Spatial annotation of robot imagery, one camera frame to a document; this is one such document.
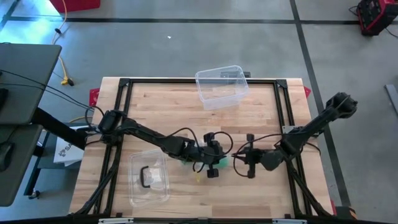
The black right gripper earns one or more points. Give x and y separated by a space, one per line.
267 160

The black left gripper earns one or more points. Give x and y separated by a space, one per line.
213 154

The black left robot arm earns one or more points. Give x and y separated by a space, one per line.
149 135

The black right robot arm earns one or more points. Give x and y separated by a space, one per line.
320 121

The clear plastic container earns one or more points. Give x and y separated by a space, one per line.
222 93

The small black box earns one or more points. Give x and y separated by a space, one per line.
247 74

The red corner tag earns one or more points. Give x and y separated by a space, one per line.
333 208
94 97
307 92

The white printed box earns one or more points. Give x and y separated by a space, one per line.
66 152

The grey metal bar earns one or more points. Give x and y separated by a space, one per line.
392 98

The black angled support beam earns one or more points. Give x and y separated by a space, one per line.
56 126

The desk leg with caster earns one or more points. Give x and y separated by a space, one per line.
36 169

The dark grey desk top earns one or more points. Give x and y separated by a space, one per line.
21 174

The red bin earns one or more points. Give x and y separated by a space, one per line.
74 4

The black computer mouse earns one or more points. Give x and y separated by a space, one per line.
6 155

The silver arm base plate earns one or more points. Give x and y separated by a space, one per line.
287 129

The silver metal bracket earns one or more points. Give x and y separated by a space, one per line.
115 221
289 221

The black metal table frame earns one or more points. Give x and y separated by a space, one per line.
186 81

